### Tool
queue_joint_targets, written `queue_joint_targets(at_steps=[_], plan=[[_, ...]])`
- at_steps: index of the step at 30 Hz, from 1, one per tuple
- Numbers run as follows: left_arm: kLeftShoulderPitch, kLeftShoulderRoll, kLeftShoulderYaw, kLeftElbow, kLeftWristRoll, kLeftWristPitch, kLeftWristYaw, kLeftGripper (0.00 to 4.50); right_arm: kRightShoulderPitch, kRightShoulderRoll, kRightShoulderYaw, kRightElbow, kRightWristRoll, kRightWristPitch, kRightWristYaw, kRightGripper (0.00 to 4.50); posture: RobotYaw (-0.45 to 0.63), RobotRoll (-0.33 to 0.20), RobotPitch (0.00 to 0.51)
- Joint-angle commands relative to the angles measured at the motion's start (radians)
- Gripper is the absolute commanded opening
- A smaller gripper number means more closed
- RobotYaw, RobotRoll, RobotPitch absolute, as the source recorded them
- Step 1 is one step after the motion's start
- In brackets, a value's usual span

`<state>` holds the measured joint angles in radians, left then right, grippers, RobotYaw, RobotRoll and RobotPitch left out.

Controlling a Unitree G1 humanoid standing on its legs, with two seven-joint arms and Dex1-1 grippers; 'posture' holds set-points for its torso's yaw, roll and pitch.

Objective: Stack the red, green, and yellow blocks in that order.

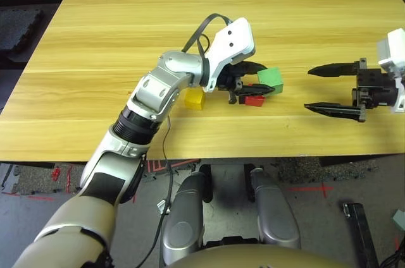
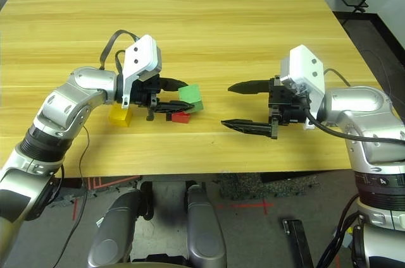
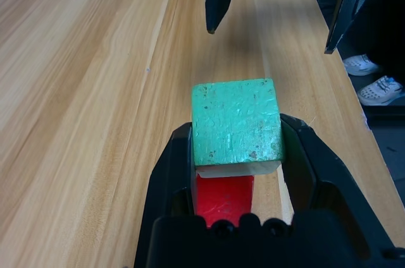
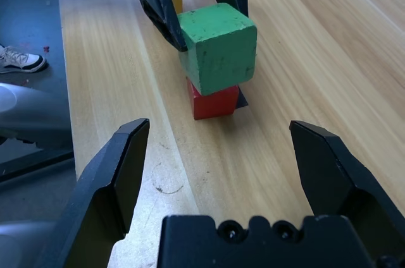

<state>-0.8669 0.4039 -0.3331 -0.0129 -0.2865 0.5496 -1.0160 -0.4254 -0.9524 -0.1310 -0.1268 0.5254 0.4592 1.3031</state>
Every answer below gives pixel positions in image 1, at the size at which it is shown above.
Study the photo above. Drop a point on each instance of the black foam floor mat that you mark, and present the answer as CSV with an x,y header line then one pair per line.
x,y
17,28

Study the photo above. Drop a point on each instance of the green wooden block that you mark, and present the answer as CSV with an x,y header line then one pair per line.
x,y
269,76

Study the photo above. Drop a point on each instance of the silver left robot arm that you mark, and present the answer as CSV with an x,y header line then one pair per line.
x,y
164,84

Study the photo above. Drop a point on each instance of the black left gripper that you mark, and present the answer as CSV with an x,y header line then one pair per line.
x,y
232,80

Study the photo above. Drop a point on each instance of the red wooden block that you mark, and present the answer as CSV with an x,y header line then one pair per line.
x,y
254,101

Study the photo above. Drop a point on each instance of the grey robot leg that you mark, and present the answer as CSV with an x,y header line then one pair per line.
x,y
275,214
182,217

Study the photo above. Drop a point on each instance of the small red object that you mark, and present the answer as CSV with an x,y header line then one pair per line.
x,y
56,174

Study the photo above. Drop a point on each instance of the black bar on floor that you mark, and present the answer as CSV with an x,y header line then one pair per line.
x,y
360,233

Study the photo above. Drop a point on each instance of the grey left robot leg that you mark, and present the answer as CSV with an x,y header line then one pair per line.
x,y
182,217

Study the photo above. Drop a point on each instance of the yellow wooden block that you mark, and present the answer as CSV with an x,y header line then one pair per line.
x,y
194,99

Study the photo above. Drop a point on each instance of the grey speckled foam mat piece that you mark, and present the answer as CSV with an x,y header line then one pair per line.
x,y
34,179

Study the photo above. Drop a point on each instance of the tan robot torso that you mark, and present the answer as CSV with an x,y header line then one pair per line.
x,y
262,258

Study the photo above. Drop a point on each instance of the small silver floor object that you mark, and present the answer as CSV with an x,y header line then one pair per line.
x,y
163,206

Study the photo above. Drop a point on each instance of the dark speckled foam mat piece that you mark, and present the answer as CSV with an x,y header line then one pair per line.
x,y
319,170

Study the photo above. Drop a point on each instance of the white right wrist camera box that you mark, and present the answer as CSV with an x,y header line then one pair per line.
x,y
394,50

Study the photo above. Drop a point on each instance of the grey right robot leg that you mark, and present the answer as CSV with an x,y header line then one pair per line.
x,y
275,214

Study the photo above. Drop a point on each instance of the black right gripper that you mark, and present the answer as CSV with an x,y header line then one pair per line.
x,y
376,89

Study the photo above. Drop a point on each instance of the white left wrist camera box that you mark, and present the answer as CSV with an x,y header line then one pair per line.
x,y
232,40

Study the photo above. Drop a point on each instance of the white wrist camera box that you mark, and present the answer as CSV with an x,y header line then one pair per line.
x,y
232,40
394,50

